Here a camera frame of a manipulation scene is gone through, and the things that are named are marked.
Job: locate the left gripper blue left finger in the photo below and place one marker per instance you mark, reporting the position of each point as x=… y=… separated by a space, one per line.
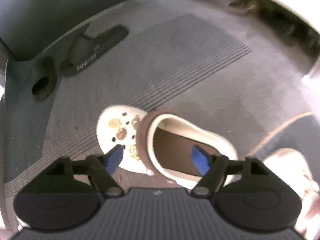
x=100 y=171

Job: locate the grey striped door mat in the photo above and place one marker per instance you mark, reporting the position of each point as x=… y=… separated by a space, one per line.
x=228 y=74

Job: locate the black slide sandal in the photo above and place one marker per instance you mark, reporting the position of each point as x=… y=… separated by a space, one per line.
x=44 y=78
x=85 y=50

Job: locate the black slide sandal left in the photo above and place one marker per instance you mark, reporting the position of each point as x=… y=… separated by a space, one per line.
x=44 y=78

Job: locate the cream clog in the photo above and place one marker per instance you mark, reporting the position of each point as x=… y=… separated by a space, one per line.
x=158 y=143
x=292 y=168

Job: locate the beige slide sandal under cabinet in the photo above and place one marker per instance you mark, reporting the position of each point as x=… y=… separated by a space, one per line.
x=233 y=3

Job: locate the dark shoes under cabinet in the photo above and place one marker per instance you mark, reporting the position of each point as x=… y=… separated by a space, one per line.
x=287 y=26

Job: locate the black slide sandal right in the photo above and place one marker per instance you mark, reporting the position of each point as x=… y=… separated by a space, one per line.
x=85 y=50

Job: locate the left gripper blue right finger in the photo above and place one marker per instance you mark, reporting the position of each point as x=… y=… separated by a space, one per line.
x=212 y=168

